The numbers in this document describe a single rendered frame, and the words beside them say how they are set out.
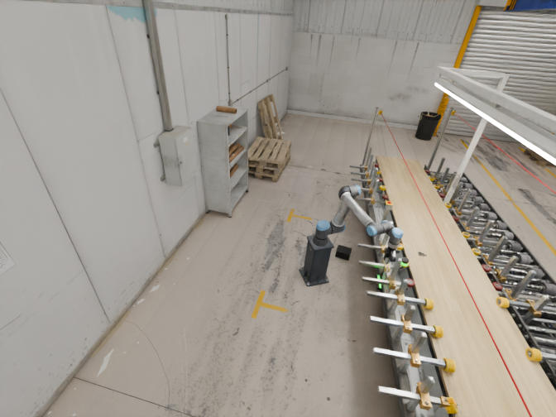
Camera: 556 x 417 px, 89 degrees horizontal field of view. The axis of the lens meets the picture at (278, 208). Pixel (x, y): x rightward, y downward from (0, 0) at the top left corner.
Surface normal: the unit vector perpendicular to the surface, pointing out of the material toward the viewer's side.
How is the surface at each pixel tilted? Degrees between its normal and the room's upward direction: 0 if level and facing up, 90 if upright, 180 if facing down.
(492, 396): 0
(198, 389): 0
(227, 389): 0
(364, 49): 90
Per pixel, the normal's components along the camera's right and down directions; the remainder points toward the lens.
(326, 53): -0.24, 0.54
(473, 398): 0.06, -0.82
